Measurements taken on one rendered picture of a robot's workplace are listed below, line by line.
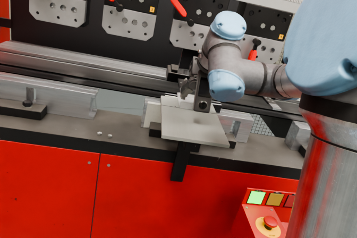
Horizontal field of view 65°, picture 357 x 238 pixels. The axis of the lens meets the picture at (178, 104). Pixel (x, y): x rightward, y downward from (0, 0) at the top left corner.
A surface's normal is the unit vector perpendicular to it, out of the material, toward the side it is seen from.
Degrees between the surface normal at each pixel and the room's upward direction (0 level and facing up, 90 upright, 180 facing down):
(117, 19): 90
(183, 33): 90
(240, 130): 90
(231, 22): 40
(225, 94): 130
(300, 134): 90
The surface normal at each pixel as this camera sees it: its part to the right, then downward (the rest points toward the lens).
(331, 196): -0.79, -0.04
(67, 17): 0.07, 0.40
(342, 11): -0.94, -0.26
